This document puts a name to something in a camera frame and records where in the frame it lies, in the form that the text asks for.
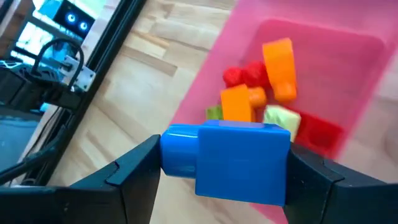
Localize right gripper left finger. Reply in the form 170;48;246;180
0;134;162;224

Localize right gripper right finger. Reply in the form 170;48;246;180
282;143;398;224

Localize blue one-stud block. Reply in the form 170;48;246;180
160;119;292;207

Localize short orange block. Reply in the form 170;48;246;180
220;83;268;123

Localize long orange block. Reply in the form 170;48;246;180
262;37;298;103

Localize green two-stud block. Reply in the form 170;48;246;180
205;105;224;121

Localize pink plastic bin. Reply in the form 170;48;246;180
169;0;398;224

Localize black device blue lights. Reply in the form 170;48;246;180
52;0;96;32

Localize black left camera cable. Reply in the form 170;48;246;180
32;37;85;91

